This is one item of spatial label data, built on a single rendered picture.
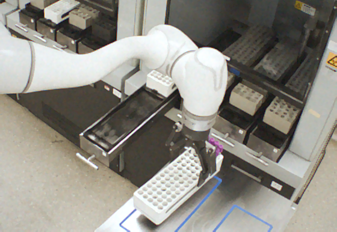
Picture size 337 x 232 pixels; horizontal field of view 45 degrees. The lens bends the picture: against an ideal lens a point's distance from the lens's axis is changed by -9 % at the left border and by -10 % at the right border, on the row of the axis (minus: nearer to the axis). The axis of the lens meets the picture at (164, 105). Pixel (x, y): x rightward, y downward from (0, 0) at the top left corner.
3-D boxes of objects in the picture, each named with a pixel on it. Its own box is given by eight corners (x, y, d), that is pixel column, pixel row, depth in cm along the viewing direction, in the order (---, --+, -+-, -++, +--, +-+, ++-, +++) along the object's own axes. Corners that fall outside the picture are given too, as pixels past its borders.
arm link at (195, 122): (204, 122, 108) (200, 139, 112) (225, 104, 113) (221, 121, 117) (175, 104, 112) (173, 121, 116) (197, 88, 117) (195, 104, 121)
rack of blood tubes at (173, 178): (196, 152, 143) (198, 139, 138) (220, 169, 138) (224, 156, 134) (132, 205, 125) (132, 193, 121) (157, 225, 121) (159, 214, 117)
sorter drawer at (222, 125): (280, 54, 213) (283, 39, 207) (303, 65, 208) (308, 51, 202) (206, 134, 167) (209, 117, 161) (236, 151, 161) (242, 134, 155)
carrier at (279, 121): (289, 131, 159) (293, 120, 155) (287, 134, 158) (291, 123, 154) (264, 118, 164) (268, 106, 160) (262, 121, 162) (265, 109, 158)
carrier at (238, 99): (256, 113, 165) (259, 101, 161) (253, 116, 164) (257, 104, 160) (230, 100, 170) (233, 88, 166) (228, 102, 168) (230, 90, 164)
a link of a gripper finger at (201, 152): (199, 134, 122) (203, 134, 121) (210, 167, 126) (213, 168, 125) (191, 141, 119) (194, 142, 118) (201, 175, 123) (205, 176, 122)
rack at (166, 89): (188, 54, 192) (189, 43, 188) (207, 64, 188) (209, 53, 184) (145, 88, 173) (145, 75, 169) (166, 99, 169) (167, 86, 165)
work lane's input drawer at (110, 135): (186, 62, 199) (189, 45, 193) (213, 75, 194) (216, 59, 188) (72, 154, 153) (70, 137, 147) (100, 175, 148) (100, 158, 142)
